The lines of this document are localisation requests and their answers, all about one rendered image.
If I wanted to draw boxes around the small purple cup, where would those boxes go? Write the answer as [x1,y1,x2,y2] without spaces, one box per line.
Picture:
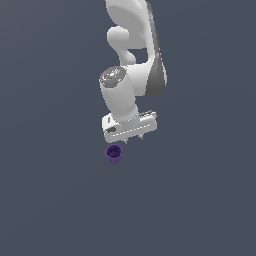
[104,144,124,165]

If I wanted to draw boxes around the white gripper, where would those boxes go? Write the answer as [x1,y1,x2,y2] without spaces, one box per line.
[101,110,158,146]

